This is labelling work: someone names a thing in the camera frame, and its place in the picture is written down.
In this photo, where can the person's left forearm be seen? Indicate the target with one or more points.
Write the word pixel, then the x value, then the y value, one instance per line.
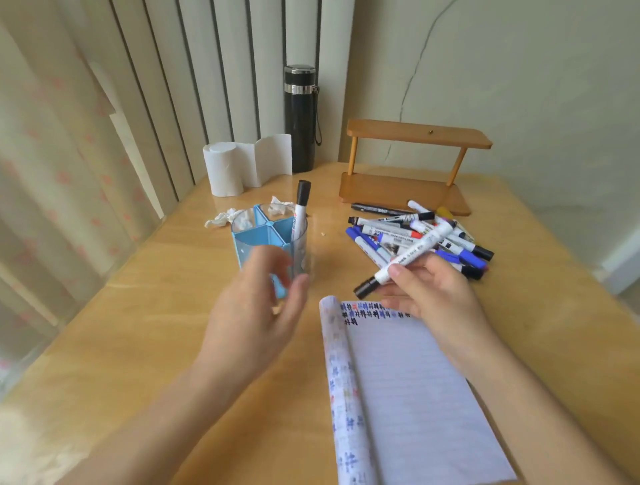
pixel 150 429

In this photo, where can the lined paper notebook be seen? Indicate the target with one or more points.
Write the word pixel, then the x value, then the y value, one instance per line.
pixel 415 399

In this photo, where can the person's right forearm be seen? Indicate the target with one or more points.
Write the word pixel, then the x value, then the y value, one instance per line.
pixel 535 419

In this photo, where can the person's right thumb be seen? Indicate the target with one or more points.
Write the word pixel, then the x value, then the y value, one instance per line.
pixel 407 272

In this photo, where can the crumpled white tissue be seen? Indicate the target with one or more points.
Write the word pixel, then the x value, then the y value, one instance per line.
pixel 219 219
pixel 280 202

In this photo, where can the person's left hand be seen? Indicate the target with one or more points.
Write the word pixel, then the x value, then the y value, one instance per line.
pixel 245 330

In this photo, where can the pile of assorted markers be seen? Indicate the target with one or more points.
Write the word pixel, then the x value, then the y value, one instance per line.
pixel 395 232

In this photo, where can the white vertical blinds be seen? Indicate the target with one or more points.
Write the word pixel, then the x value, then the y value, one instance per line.
pixel 225 65

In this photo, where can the black thermos bottle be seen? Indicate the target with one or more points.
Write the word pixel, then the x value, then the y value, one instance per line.
pixel 300 120

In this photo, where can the white black-capped marker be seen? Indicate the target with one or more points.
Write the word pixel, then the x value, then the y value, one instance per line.
pixel 425 245

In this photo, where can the person's right hand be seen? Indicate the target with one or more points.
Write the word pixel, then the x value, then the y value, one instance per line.
pixel 445 305

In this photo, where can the floral sheer curtain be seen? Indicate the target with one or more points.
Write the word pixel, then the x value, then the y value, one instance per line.
pixel 50 175

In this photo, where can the person's left thumb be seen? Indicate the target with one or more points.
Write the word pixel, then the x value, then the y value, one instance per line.
pixel 295 302

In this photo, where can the white toilet paper roll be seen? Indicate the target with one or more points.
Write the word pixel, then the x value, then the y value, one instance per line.
pixel 227 167

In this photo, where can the blue divided pen holder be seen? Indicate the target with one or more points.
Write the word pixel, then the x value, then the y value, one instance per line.
pixel 265 240

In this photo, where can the small wooden desk shelf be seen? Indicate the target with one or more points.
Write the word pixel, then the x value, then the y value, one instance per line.
pixel 400 190

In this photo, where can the black-capped whiteboard marker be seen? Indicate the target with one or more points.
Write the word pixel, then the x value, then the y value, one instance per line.
pixel 301 202

